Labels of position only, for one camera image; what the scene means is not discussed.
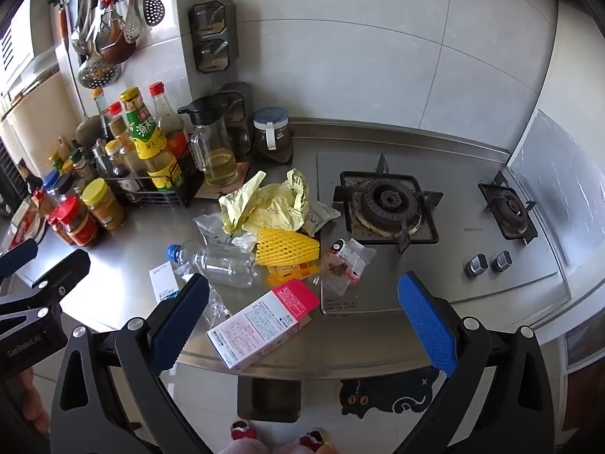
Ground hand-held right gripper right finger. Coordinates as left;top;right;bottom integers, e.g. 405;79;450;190
392;272;556;454

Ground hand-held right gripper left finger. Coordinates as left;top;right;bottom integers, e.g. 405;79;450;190
50;273;218;454

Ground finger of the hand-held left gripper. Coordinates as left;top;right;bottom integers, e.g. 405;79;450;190
0;248;92;340
0;239;39;278

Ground clear plastic wrapper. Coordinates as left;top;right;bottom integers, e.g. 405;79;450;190
192;214;225;248
201;288;233;325

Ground small white box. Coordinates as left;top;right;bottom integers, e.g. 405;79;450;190
149;264;183;304

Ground clear plastic bottle blue cap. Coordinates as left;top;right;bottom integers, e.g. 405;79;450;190
166;240;259;290

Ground pink and white carton box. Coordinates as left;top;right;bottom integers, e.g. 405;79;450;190
206;278;319;371

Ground clear red-printed wrapper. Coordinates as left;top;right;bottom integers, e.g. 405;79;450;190
320;238;368;295

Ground metal trash bin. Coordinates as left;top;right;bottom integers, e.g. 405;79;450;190
237;378;302;421

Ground orange snack wrapper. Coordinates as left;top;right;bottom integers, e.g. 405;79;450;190
266;261;321;288

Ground yellow foam fruit net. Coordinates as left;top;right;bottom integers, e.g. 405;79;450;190
255;227;321;266

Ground white plastic packet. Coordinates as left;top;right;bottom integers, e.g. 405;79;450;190
301;200;342;238

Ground person's left hand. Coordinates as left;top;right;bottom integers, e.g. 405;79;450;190
19;369;51;437

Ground small red lid sauce jar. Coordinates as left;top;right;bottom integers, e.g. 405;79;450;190
46;216;71;243

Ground large red lid sauce jar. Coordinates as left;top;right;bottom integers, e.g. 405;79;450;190
56;196;100;247

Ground stainless gas stove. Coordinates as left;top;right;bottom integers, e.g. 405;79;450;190
316;150;569;317

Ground grey stove knob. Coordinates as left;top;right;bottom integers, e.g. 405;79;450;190
465;253;489;278
491;250;514;274

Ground yellow lid jar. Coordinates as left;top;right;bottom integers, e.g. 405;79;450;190
81;178;126;231

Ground large black cat floor mat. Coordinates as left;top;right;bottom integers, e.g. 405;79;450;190
338;365;441;418

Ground cluster of small seasoning bottles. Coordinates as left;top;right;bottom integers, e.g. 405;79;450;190
42;136;98;202

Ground red bow slipper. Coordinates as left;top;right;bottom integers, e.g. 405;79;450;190
230;417;259;442
301;427;330;451

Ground yellow cap bottle green label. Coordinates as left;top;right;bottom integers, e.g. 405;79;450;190
119;86;186;193

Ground small red cap bottle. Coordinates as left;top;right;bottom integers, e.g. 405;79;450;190
107;101;139;153

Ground pink fleece trousers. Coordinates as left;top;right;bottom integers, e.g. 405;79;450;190
226;436;342;454

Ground thin brown cap bottle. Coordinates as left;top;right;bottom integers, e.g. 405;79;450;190
91;87;113;129

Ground glass oil pitcher black lid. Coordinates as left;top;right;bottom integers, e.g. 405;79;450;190
178;95;240;188

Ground silver foil splash guard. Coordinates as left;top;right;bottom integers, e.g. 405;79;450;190
507;108;605;296

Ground tall red cap clear bottle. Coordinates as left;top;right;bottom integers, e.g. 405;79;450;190
148;81;192;172

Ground round steel skimmer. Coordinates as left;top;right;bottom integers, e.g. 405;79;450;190
78;56;123;90

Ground brown ladle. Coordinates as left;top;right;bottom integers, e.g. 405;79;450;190
101;32;139;65

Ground black wire basket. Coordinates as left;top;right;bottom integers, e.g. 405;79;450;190
101;169;191;210

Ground wall-mounted grey spice box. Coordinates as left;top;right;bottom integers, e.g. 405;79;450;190
188;0;238;75
216;82;252;154

